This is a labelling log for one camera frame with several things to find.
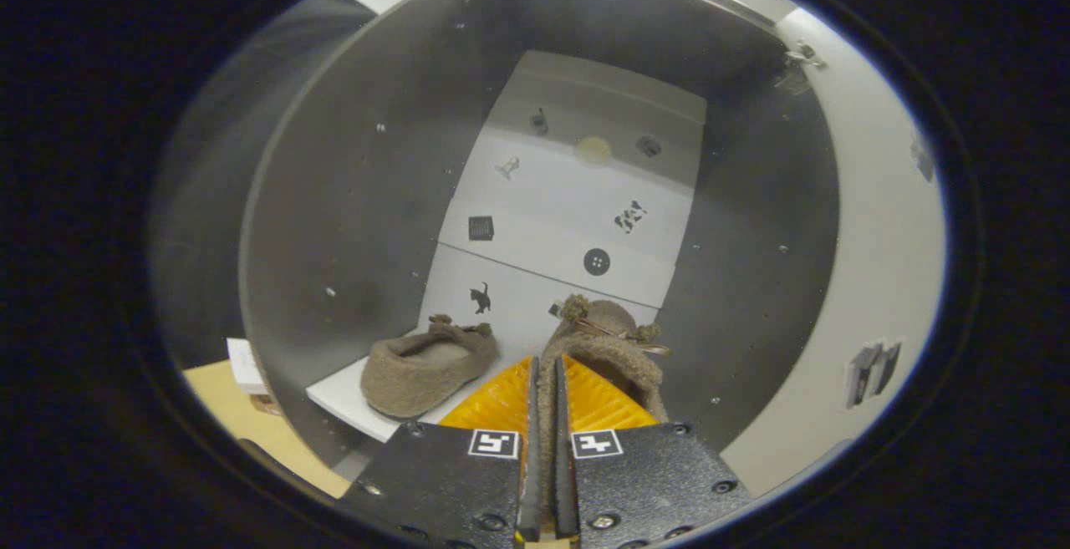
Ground grey shoe cabinet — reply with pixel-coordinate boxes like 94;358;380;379
238;0;839;483

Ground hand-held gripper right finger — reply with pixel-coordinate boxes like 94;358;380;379
553;355;741;549

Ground white book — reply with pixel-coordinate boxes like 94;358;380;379
226;338;270;396

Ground black backdrop cloth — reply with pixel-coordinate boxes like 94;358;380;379
150;0;377;366

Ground brown fuzzy slipper shoe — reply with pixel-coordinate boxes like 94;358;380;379
360;315;500;419
538;294;671;533

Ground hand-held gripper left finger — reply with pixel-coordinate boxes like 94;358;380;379
339;355;543;549

